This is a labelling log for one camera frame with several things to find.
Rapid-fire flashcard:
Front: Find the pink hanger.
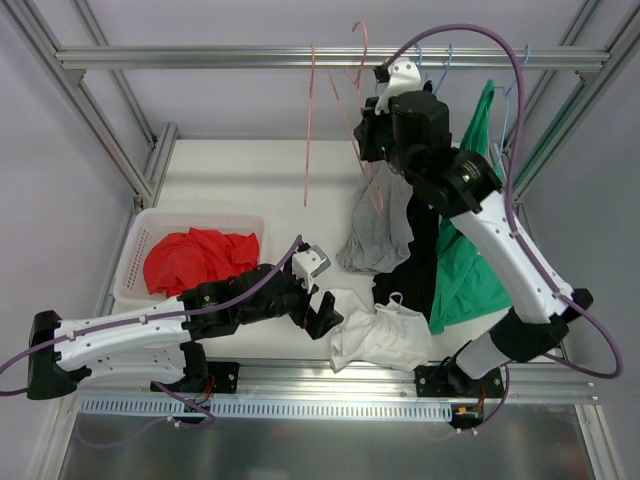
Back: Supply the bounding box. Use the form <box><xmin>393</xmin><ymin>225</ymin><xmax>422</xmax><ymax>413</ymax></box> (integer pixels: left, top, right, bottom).
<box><xmin>327</xmin><ymin>21</ymin><xmax>386</xmax><ymax>212</ymax></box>
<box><xmin>303</xmin><ymin>44</ymin><xmax>316</xmax><ymax>208</ymax></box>

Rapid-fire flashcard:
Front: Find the white tank top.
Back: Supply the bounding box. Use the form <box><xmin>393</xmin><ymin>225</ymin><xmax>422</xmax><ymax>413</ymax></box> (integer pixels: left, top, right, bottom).
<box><xmin>329</xmin><ymin>289</ymin><xmax>432</xmax><ymax>372</ymax></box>

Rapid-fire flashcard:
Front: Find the red tank top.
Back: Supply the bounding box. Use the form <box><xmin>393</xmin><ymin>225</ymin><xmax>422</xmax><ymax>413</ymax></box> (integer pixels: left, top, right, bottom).
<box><xmin>143</xmin><ymin>228</ymin><xmax>260</xmax><ymax>297</ymax></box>

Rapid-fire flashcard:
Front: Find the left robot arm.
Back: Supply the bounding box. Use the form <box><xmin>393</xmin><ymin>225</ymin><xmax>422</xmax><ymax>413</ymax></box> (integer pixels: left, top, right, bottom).
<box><xmin>27</xmin><ymin>264</ymin><xmax>344</xmax><ymax>400</ymax></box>

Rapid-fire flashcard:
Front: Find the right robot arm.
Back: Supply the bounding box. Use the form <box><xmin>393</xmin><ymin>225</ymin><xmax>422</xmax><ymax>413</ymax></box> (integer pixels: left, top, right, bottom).
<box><xmin>354</xmin><ymin>90</ymin><xmax>593</xmax><ymax>397</ymax></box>

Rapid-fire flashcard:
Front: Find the black tank top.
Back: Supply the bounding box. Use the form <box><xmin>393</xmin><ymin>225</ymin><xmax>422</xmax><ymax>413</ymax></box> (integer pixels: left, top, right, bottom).
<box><xmin>372</xmin><ymin>195</ymin><xmax>440</xmax><ymax>319</ymax></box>

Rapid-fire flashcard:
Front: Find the grey tank top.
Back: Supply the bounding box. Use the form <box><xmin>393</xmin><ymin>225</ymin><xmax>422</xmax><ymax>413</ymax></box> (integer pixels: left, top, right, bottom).
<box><xmin>336</xmin><ymin>161</ymin><xmax>414</xmax><ymax>274</ymax></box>

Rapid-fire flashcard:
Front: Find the green tank top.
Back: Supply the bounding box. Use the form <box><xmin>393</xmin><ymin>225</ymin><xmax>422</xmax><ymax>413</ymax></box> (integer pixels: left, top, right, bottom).
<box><xmin>429</xmin><ymin>80</ymin><xmax>511</xmax><ymax>335</ymax></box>

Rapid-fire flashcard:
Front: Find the white plastic basket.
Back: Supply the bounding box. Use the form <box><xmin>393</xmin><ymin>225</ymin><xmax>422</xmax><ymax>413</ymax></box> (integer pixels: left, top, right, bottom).
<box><xmin>112</xmin><ymin>208</ymin><xmax>265</xmax><ymax>309</ymax></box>

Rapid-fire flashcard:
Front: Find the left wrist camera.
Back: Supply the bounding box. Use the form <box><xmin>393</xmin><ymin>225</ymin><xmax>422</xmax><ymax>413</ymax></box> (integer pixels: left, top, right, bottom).
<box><xmin>291</xmin><ymin>245</ymin><xmax>331</xmax><ymax>294</ymax></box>

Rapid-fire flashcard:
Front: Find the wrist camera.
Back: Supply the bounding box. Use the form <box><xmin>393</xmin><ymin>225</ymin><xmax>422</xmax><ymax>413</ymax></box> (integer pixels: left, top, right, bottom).
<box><xmin>374</xmin><ymin>57</ymin><xmax>422</xmax><ymax>115</ymax></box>
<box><xmin>291</xmin><ymin>245</ymin><xmax>331</xmax><ymax>294</ymax></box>

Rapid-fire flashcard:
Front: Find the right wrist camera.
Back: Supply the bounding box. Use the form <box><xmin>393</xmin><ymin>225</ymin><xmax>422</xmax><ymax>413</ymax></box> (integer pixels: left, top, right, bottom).
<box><xmin>374</xmin><ymin>57</ymin><xmax>422</xmax><ymax>115</ymax></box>

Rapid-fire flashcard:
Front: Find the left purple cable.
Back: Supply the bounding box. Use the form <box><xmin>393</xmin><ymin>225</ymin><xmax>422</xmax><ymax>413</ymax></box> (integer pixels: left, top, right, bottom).
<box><xmin>0</xmin><ymin>234</ymin><xmax>306</xmax><ymax>429</ymax></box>

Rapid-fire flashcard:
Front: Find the purple cable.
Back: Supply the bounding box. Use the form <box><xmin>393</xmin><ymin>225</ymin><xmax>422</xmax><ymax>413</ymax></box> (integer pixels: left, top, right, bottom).
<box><xmin>379</xmin><ymin>23</ymin><xmax>625</xmax><ymax>426</ymax></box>
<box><xmin>0</xmin><ymin>234</ymin><xmax>306</xmax><ymax>429</ymax></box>

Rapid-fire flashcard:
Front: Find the aluminium front rail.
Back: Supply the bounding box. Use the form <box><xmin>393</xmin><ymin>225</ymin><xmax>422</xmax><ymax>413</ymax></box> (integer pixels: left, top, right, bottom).
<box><xmin>57</xmin><ymin>357</ymin><xmax>599</xmax><ymax>405</ymax></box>

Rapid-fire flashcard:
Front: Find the aluminium hanging rail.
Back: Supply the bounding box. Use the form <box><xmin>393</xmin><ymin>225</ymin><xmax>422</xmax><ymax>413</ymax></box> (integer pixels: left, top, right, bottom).
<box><xmin>55</xmin><ymin>46</ymin><xmax>610</xmax><ymax>72</ymax></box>

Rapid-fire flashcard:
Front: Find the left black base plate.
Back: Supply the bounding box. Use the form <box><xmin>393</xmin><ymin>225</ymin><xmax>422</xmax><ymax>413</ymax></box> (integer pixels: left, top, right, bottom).
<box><xmin>204</xmin><ymin>361</ymin><xmax>240</xmax><ymax>394</ymax></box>

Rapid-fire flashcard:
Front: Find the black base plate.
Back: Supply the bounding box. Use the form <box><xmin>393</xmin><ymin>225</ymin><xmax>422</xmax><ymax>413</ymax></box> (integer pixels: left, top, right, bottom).
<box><xmin>204</xmin><ymin>361</ymin><xmax>240</xmax><ymax>394</ymax></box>
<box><xmin>414</xmin><ymin>363</ymin><xmax>504</xmax><ymax>398</ymax></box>

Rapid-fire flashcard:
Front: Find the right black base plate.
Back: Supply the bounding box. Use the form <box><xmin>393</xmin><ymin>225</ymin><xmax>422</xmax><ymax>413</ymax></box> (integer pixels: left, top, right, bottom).
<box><xmin>414</xmin><ymin>363</ymin><xmax>504</xmax><ymax>398</ymax></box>

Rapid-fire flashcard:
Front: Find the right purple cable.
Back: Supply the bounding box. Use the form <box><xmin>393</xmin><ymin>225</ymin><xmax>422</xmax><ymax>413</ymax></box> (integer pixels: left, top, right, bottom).
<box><xmin>379</xmin><ymin>23</ymin><xmax>625</xmax><ymax>426</ymax></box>

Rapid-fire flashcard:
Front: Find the white slotted cable duct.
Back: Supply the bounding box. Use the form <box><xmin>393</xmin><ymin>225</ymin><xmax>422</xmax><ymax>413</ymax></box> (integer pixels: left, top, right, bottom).
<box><xmin>80</xmin><ymin>396</ymin><xmax>453</xmax><ymax>423</ymax></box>

